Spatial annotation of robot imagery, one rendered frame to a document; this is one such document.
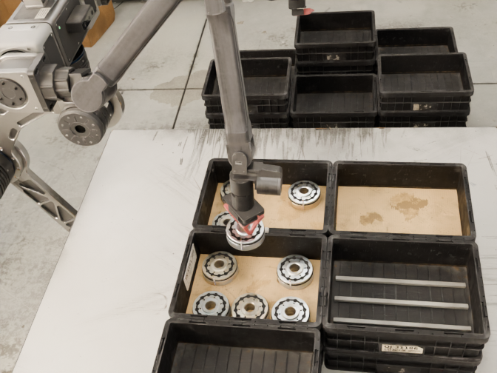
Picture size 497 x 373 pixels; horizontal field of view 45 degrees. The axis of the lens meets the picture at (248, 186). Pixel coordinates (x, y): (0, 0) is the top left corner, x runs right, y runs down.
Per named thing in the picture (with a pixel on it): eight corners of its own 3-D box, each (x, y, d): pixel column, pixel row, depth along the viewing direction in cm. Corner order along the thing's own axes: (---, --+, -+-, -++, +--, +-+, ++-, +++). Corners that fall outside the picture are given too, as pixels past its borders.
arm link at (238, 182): (231, 162, 148) (227, 179, 144) (259, 164, 147) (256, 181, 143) (233, 181, 153) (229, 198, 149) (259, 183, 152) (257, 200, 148)
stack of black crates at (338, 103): (293, 166, 303) (289, 113, 278) (296, 126, 323) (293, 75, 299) (374, 166, 296) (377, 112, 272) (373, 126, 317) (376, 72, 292)
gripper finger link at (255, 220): (250, 216, 164) (248, 192, 157) (265, 233, 159) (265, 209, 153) (229, 228, 161) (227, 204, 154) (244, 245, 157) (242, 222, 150)
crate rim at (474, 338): (321, 332, 151) (321, 327, 149) (328, 239, 171) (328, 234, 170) (489, 345, 144) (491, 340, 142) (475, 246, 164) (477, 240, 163)
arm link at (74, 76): (71, 68, 146) (62, 73, 141) (112, 67, 144) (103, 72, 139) (78, 105, 149) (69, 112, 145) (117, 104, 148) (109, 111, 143)
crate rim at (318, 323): (168, 321, 158) (166, 317, 157) (191, 233, 179) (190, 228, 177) (321, 332, 151) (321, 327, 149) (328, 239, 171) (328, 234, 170)
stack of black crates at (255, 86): (214, 166, 309) (200, 96, 276) (223, 128, 329) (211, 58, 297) (293, 166, 302) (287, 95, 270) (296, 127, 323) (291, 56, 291)
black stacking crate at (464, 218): (329, 259, 178) (328, 234, 170) (333, 186, 198) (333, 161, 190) (470, 266, 171) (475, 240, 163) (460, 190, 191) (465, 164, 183)
